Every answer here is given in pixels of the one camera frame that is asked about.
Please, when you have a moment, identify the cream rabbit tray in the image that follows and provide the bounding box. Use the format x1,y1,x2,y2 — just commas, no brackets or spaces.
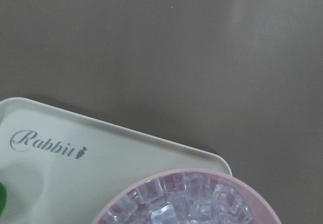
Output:
1,97,232,223

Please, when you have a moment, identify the green toy pepper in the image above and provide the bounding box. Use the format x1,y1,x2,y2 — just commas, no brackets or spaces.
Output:
0,182,7,215

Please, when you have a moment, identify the pile of clear ice cubes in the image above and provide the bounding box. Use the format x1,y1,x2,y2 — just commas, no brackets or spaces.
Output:
99,172,253,224

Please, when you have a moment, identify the pink bowl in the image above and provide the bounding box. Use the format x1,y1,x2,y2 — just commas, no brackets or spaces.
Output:
93,169,281,223

